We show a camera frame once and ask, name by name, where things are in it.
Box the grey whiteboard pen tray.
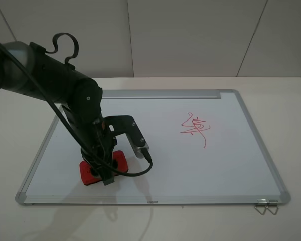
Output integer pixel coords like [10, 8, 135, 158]
[102, 90, 221, 99]

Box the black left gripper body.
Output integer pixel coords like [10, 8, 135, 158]
[81, 117, 116, 173]

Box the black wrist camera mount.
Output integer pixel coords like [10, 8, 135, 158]
[104, 115, 152, 162]

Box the white aluminium-framed whiteboard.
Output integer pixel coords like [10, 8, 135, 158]
[15, 90, 291, 205]

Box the red whiteboard eraser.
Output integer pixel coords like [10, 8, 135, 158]
[79, 151, 129, 186]

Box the left metal hanging clip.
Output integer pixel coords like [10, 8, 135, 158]
[254, 199, 268, 215]

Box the right metal hanging clip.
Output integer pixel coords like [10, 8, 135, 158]
[266, 200, 279, 215]

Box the black camera cable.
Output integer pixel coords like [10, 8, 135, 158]
[0, 33, 153, 177]

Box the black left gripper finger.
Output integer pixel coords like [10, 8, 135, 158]
[100, 168, 114, 186]

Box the metal hanging clip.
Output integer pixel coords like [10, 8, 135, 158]
[266, 200, 279, 215]
[254, 199, 268, 215]

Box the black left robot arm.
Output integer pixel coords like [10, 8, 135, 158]
[0, 41, 117, 185]

